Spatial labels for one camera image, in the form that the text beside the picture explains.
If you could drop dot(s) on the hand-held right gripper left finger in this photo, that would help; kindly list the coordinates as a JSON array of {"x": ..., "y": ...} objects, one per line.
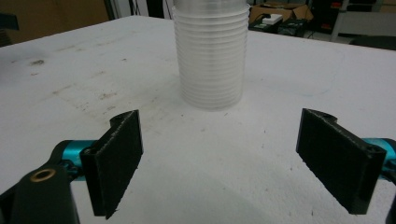
[{"x": 112, "y": 165}]

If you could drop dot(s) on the wooden board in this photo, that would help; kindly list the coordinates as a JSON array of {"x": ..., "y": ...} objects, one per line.
[{"x": 53, "y": 17}]

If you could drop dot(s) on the white device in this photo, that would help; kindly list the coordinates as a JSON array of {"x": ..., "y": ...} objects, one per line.
[{"x": 271, "y": 19}]

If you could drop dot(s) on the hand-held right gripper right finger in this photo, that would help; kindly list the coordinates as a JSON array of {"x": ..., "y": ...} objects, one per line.
[{"x": 339, "y": 161}]

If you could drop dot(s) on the grey metal stand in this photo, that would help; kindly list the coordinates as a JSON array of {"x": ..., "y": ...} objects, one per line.
[{"x": 358, "y": 23}]

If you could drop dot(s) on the stack of clear plastic cups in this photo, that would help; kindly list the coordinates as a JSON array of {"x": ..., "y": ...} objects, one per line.
[{"x": 211, "y": 53}]

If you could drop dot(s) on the brown cardboard box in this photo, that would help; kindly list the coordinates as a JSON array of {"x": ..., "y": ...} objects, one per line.
[{"x": 281, "y": 12}]

